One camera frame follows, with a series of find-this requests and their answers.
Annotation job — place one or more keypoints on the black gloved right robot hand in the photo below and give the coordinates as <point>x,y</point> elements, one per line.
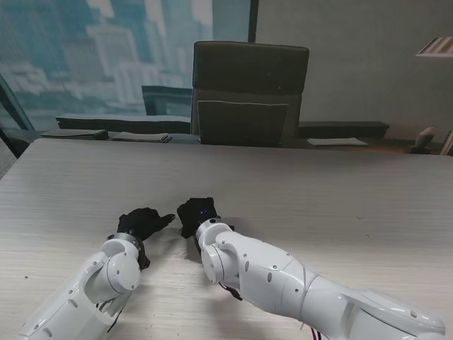
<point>196,212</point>

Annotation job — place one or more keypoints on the grey folder stack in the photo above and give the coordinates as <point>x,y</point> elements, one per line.
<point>141,137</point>

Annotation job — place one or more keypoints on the small desk ornament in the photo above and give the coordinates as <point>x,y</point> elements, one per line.
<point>423,141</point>

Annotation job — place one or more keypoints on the long dark bench cushion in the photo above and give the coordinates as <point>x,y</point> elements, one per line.
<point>124,124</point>

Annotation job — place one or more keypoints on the dark grey folder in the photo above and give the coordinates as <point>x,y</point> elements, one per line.
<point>78,134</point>

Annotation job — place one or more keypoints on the short dark bench cushion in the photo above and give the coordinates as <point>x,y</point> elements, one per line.
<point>343,128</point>

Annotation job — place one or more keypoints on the dark grey office chair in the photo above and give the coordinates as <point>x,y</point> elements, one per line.
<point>247,78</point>

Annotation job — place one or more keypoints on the black remote control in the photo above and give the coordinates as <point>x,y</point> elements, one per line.
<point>230,227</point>

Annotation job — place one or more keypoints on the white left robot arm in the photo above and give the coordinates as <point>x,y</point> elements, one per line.
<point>92,283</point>

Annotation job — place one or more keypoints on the white paper sheet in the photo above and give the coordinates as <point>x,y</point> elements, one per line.
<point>336,141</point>

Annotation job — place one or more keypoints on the grey slanted metal bar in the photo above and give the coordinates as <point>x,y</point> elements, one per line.
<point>14,106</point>

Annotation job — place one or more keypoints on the dark window pillar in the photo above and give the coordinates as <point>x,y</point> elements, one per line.
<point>253,21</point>

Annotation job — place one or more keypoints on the light wooden board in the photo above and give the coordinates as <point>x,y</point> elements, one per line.
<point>447,145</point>

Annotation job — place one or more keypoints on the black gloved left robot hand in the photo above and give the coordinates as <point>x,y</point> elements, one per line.
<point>145,221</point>

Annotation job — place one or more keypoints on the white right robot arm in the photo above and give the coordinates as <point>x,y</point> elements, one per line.
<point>283,280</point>

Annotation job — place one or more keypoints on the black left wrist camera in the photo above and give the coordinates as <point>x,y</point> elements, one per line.
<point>145,260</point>

